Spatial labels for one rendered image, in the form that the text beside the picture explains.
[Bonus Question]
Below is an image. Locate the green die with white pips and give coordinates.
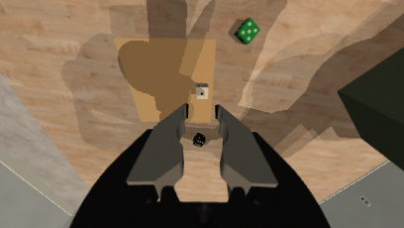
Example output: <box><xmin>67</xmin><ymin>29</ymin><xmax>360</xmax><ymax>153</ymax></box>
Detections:
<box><xmin>235</xmin><ymin>18</ymin><xmax>260</xmax><ymax>45</ymax></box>

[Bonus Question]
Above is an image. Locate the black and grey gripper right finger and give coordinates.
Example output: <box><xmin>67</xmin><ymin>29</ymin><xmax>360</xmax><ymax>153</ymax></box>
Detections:
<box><xmin>215</xmin><ymin>104</ymin><xmax>331</xmax><ymax>228</ymax></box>

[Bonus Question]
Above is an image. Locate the black die with white pips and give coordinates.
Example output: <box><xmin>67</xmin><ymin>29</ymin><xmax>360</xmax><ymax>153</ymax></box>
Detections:
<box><xmin>193</xmin><ymin>133</ymin><xmax>205</xmax><ymax>148</ymax></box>

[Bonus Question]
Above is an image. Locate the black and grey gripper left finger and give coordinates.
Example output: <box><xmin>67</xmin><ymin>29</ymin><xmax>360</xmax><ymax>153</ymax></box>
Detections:
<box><xmin>69</xmin><ymin>103</ymin><xmax>188</xmax><ymax>228</ymax></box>

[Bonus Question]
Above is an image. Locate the beige and black die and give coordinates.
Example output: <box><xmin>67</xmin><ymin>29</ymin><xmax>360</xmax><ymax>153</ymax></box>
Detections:
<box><xmin>195</xmin><ymin>83</ymin><xmax>209</xmax><ymax>99</ymax></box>

